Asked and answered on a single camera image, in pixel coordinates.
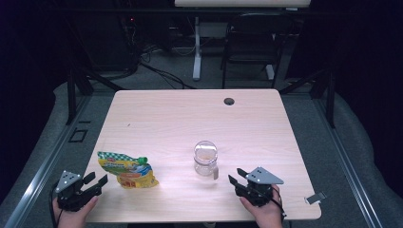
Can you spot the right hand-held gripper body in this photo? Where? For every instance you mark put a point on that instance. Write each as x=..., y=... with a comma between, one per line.
x=256, y=193

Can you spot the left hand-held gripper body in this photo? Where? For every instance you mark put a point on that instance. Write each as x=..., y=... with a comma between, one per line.
x=71, y=198

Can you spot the yellow pouch with green cap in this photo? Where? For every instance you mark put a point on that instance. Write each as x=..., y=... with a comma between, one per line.
x=133, y=174

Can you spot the clear plastic jar with lid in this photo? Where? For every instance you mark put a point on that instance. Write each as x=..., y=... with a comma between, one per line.
x=206, y=158

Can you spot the person's left hand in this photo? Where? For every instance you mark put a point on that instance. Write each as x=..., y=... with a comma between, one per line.
x=71, y=220

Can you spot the person's right hand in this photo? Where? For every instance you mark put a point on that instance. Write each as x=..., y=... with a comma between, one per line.
x=269, y=217

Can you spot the grey tape strip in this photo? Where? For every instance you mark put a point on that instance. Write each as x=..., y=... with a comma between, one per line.
x=315, y=198

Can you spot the black metal stand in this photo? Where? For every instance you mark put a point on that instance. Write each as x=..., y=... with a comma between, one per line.
x=331, y=104
x=71, y=101

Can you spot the white desk leg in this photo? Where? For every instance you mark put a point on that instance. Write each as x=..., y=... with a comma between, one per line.
x=197, y=57

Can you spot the black folding chair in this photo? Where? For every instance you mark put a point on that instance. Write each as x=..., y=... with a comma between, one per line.
x=253, y=41

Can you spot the white box under desk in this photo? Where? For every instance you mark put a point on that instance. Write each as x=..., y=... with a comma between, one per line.
x=214, y=30

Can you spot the dark device with red light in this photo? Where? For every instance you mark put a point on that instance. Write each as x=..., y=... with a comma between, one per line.
x=131, y=19

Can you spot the white background desk top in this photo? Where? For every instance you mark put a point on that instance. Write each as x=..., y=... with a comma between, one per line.
x=240, y=3

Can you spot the aluminium floor rail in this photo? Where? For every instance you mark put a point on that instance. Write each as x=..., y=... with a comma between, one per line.
x=356, y=183
x=39, y=177

